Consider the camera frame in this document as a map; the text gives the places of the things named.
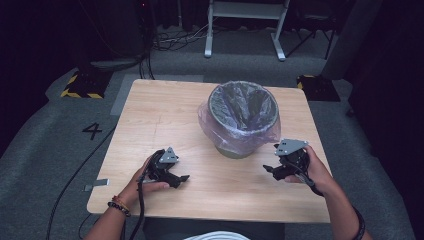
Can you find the person's dark pants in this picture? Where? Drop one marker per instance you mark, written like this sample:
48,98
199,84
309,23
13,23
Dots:
216,225

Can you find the black yellow striped base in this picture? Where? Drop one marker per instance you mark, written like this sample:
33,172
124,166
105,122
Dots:
318,88
86,85

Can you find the person's left hand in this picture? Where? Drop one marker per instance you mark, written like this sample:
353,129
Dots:
136,191

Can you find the grey column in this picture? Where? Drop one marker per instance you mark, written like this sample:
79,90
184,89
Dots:
353,36

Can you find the person's white shirt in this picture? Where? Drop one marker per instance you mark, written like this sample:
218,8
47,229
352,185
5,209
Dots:
216,236

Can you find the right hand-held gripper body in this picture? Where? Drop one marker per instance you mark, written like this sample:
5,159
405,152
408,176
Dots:
293,160

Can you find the green plastic bin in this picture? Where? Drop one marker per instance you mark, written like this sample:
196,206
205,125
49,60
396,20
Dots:
233,154

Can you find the person's right hand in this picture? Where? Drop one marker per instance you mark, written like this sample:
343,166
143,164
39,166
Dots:
318,173

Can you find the black stand legs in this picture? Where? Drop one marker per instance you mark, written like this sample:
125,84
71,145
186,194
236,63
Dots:
313,33

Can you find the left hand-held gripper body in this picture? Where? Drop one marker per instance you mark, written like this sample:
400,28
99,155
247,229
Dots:
160,170

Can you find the purple plastic bag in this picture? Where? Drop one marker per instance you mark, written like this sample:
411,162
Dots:
240,133

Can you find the grey tape strip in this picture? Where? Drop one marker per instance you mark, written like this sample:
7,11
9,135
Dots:
98,183

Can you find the black wristband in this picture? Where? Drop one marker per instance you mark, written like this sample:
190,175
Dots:
360,223

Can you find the white metal stand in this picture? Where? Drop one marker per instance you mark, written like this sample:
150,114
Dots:
246,10

